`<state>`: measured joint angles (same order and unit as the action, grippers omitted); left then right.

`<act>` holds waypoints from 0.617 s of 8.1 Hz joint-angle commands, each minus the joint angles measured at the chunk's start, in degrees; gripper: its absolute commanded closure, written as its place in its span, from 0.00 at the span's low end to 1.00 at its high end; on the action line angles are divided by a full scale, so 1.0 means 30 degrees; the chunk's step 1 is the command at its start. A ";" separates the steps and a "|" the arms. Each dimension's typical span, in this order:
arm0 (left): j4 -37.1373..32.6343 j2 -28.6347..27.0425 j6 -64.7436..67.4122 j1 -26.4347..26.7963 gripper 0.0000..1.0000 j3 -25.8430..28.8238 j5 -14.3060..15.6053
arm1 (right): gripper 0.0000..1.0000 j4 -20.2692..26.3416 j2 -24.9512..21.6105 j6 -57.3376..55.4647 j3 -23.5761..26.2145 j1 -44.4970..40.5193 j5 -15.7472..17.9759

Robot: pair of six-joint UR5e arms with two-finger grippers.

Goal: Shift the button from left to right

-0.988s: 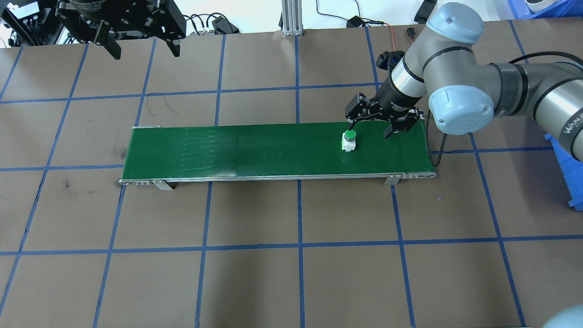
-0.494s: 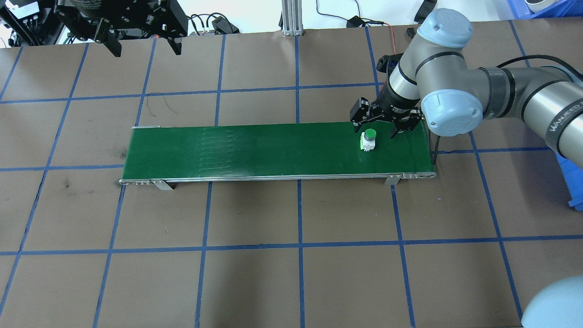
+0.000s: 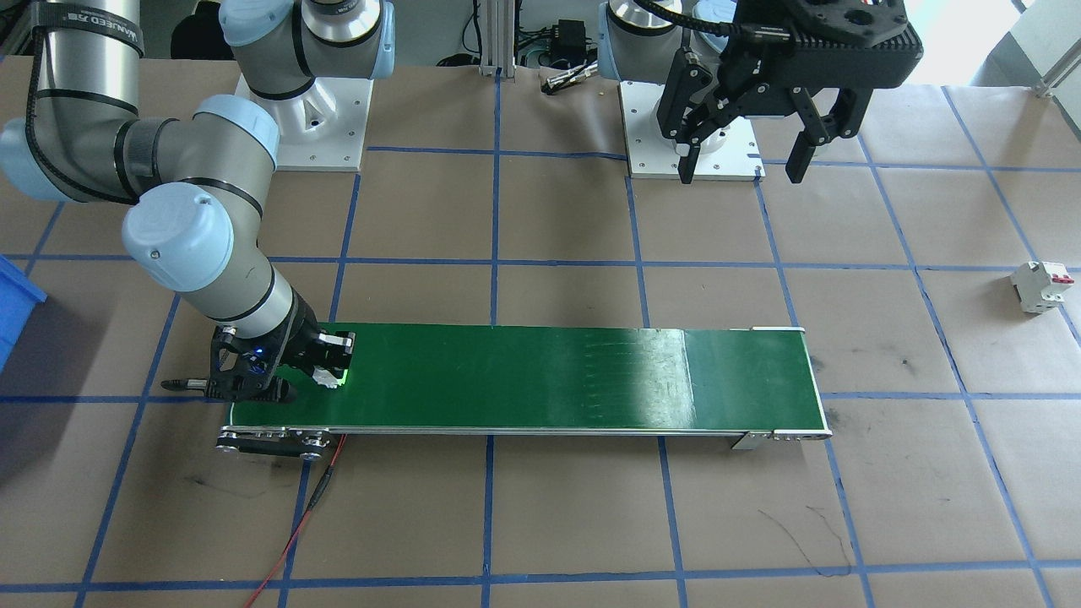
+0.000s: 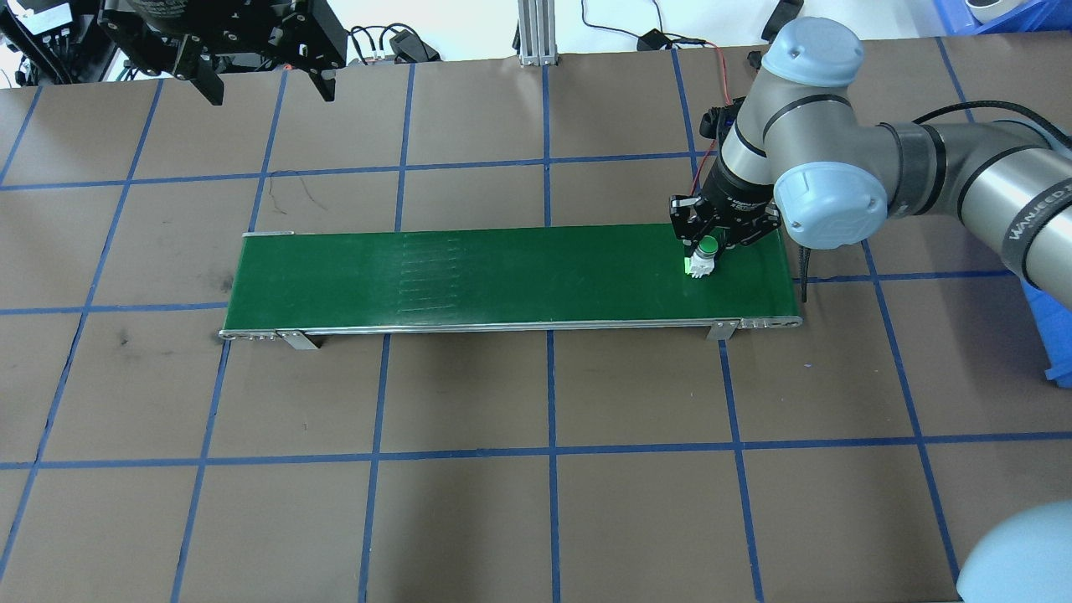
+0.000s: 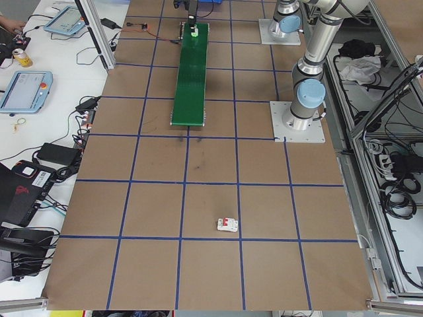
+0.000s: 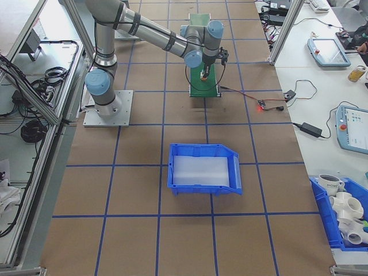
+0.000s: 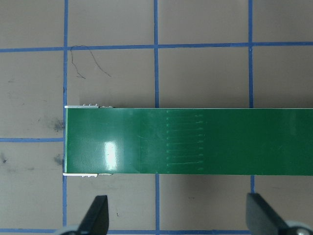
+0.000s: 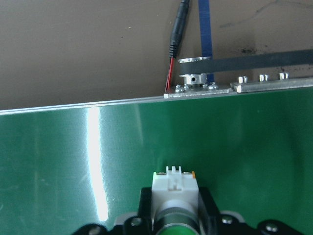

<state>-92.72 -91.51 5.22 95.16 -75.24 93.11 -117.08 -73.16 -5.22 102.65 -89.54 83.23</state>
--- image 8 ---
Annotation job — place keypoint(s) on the green belt conveyor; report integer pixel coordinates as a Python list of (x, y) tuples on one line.
[(73, 147)]

